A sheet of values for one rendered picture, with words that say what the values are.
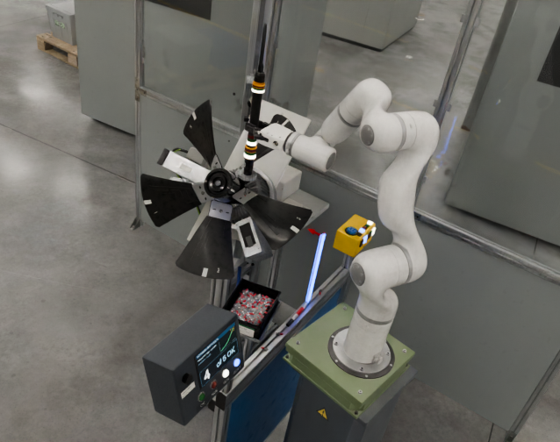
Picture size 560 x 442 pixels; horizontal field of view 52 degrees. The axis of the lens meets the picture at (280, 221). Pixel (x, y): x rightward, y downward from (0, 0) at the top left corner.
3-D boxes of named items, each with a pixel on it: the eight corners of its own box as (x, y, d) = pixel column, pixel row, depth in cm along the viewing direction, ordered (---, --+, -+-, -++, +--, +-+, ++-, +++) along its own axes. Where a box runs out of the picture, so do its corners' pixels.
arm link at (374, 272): (402, 318, 172) (426, 258, 159) (353, 334, 164) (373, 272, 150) (379, 293, 180) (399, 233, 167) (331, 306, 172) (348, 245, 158)
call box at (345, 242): (349, 232, 243) (355, 212, 237) (370, 243, 240) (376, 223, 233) (331, 250, 232) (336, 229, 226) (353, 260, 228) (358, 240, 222)
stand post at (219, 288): (209, 359, 301) (223, 220, 248) (222, 367, 297) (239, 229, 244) (203, 364, 297) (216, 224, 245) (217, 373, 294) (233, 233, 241)
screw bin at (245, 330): (240, 290, 228) (241, 277, 224) (278, 304, 225) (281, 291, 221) (217, 326, 211) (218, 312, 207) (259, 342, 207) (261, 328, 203)
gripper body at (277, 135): (283, 158, 191) (255, 145, 196) (298, 148, 199) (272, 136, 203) (286, 139, 187) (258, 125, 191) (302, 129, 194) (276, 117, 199)
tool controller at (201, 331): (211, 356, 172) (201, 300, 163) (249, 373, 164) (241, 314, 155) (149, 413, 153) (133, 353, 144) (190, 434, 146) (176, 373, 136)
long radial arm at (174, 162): (233, 183, 243) (222, 176, 233) (226, 199, 243) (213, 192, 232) (183, 158, 255) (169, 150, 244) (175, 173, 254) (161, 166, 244)
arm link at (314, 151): (306, 128, 191) (290, 143, 187) (340, 143, 187) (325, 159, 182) (305, 146, 198) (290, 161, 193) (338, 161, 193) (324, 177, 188)
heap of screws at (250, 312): (241, 294, 226) (242, 284, 224) (274, 305, 223) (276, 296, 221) (221, 324, 211) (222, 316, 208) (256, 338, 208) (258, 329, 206)
